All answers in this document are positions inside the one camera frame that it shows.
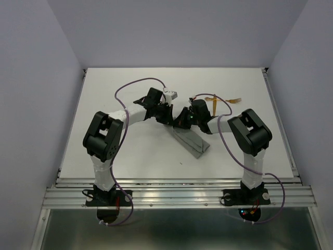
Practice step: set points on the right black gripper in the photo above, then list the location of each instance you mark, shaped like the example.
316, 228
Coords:
179, 121

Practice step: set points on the gold fork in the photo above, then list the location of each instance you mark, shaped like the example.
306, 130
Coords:
231, 101

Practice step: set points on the aluminium front rail frame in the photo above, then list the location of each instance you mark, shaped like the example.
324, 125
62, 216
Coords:
168, 194

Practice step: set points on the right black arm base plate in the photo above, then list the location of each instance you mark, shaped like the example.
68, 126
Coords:
239, 197

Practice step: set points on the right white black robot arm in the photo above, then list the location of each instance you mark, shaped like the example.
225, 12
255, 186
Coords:
252, 137

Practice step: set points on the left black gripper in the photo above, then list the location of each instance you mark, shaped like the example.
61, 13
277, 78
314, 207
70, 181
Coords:
168, 119

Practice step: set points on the aluminium right side rail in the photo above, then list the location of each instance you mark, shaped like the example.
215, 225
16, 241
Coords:
281, 127

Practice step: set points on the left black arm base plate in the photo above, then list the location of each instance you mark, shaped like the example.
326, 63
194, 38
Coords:
115, 198

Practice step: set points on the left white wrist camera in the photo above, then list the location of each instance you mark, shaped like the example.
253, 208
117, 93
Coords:
169, 96

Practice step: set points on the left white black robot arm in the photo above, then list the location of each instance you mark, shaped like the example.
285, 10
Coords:
103, 137

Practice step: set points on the gold knife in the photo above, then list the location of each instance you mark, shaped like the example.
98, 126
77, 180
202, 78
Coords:
215, 104

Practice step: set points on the grey cloth napkin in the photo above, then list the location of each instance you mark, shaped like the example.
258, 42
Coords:
189, 140

